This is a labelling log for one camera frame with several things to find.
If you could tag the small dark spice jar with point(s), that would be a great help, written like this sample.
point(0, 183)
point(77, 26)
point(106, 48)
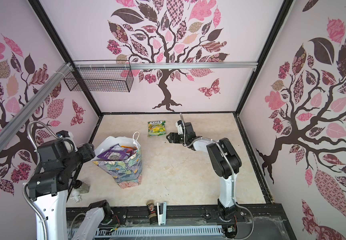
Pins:
point(152, 212)

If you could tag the purple candy bag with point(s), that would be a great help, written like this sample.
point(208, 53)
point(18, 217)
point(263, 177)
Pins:
point(116, 153)

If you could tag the left metal flexible conduit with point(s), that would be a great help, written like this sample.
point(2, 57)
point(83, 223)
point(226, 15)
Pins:
point(33, 180)

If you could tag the floral paper bag white inside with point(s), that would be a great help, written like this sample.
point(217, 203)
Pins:
point(125, 173)

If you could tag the small clear plastic cup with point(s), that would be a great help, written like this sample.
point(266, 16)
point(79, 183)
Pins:
point(79, 188)

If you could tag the black wire basket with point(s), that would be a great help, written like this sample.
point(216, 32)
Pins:
point(111, 76)

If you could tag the aluminium rail wall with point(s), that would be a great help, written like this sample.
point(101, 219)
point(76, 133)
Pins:
point(152, 66)
point(10, 130)

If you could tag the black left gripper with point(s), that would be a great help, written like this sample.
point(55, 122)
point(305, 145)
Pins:
point(87, 152)

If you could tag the white slotted cable duct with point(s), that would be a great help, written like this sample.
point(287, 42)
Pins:
point(149, 232)

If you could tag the right metal flexible conduit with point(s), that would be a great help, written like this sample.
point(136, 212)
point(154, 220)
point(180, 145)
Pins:
point(221, 162)

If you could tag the metal flexible conduit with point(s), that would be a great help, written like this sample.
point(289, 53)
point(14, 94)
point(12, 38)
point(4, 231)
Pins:
point(33, 180)
point(221, 162)

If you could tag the aluminium rail left wall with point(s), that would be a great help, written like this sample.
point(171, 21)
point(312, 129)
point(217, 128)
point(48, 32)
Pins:
point(10, 130)

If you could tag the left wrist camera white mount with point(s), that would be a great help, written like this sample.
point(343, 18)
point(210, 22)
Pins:
point(67, 140)

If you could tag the aluminium rail back wall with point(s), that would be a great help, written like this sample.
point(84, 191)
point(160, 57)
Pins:
point(152, 66)

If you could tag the green yellow candy bag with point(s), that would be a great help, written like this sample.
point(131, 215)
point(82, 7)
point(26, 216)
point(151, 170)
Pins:
point(156, 128)

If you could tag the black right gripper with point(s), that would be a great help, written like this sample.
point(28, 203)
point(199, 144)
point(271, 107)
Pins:
point(173, 135)

